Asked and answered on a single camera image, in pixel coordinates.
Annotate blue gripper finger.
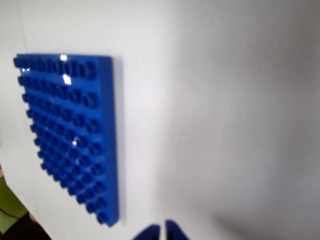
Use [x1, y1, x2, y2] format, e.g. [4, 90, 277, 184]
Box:
[164, 219, 194, 240]
[133, 223, 161, 240]

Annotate blue 8x8 studded baseplate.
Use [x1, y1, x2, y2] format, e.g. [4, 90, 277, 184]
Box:
[12, 53, 120, 228]

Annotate green partition panel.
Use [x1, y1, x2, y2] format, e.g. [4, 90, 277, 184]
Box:
[0, 174, 29, 234]

